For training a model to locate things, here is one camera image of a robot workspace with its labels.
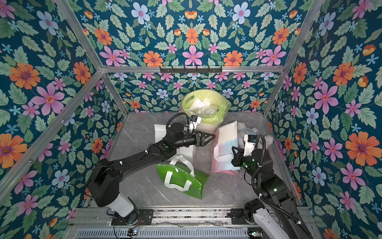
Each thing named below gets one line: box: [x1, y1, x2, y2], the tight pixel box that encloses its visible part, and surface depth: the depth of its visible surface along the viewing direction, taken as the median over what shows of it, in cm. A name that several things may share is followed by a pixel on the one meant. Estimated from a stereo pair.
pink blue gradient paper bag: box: [210, 120, 241, 176], surface depth 73 cm
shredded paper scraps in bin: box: [189, 98, 220, 116], surface depth 100 cm
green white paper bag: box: [156, 154, 209, 200], surface depth 70 cm
